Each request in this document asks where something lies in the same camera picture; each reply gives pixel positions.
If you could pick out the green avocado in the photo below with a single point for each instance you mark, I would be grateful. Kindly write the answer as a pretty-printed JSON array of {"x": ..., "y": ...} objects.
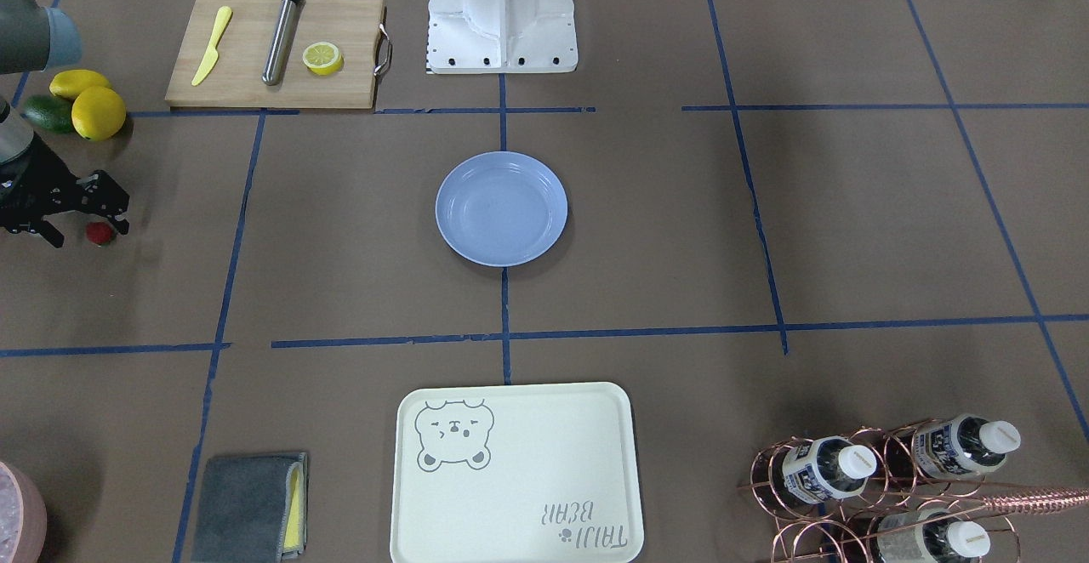
[{"x": 49, "y": 112}]

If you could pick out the yellow plastic knife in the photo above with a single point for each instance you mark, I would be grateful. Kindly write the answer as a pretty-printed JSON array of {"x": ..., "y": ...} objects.
[{"x": 211, "y": 55}]

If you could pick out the cream bear tray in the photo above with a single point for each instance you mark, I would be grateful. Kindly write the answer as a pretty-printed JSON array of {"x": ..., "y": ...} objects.
[{"x": 516, "y": 473}]

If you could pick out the bottle white cap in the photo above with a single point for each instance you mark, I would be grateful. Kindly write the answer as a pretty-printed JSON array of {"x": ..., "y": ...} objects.
[
  {"x": 967, "y": 445},
  {"x": 830, "y": 468},
  {"x": 929, "y": 535}
]

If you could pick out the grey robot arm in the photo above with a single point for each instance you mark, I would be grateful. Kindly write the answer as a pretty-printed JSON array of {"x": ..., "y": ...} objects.
[{"x": 34, "y": 38}]

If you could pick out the pink container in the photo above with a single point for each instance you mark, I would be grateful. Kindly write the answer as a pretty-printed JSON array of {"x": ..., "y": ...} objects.
[{"x": 24, "y": 517}]

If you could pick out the lower bottle white cap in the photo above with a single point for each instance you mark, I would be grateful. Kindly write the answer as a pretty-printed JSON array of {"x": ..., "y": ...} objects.
[{"x": 929, "y": 535}]

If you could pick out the steel cylinder black cap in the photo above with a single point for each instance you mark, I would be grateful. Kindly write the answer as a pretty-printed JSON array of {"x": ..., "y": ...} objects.
[{"x": 281, "y": 42}]

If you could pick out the red strawberry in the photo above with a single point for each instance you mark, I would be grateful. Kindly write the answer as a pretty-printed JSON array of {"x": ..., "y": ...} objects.
[{"x": 100, "y": 233}]

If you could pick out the copper wire bottle rack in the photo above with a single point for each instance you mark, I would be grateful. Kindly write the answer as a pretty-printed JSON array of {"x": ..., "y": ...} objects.
[{"x": 842, "y": 530}]

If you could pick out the lemon half slice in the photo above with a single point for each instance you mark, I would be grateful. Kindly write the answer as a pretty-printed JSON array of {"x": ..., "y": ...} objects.
[{"x": 323, "y": 59}]

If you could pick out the bamboo cutting board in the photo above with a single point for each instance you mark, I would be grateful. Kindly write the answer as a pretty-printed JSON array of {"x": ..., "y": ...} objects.
[{"x": 236, "y": 79}]

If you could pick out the yellow mango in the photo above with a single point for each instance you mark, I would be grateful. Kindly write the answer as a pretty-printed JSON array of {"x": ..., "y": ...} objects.
[{"x": 69, "y": 84}]

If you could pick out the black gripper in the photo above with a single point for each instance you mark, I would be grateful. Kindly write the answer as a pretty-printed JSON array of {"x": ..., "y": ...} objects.
[{"x": 34, "y": 179}]

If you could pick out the grey yellow cleaning cloth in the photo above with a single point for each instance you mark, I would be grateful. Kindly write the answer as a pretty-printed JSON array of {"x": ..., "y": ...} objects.
[{"x": 253, "y": 508}]

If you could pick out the yellow lemon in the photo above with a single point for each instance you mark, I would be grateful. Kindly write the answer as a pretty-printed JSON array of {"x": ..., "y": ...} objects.
[{"x": 98, "y": 113}]

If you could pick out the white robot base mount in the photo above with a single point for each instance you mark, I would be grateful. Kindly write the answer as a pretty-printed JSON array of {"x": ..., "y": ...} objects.
[{"x": 471, "y": 37}]

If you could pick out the blue plate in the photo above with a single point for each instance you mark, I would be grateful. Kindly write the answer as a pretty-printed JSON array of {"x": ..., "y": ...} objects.
[{"x": 501, "y": 209}]

